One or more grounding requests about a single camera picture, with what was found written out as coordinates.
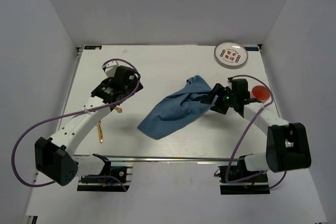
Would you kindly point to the round plate with red characters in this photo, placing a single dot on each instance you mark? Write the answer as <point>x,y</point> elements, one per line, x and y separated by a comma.
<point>231,54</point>

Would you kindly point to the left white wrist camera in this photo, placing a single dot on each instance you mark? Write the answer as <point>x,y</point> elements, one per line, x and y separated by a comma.
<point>110,68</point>

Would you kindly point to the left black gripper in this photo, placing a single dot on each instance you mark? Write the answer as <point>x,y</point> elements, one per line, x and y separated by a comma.
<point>134,83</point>

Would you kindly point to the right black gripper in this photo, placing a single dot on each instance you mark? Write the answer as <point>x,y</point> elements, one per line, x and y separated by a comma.
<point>217,90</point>

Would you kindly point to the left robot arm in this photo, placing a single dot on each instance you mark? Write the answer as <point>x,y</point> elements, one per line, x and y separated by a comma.
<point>54,157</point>

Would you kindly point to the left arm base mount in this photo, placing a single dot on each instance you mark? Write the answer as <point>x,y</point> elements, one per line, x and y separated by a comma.
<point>118,180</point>

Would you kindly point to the gold fork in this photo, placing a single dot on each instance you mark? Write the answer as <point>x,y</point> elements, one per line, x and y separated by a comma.
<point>119,110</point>

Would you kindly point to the gold knife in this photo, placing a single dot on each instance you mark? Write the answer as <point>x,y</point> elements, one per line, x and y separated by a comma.
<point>100,132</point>

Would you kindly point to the blue cloth napkin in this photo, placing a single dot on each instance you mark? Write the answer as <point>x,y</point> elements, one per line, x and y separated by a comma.
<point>177,110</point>

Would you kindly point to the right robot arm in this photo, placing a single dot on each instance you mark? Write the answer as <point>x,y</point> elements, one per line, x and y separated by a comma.
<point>287,146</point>

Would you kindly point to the red cup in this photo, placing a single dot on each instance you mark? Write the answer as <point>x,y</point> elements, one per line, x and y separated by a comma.
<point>260,93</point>

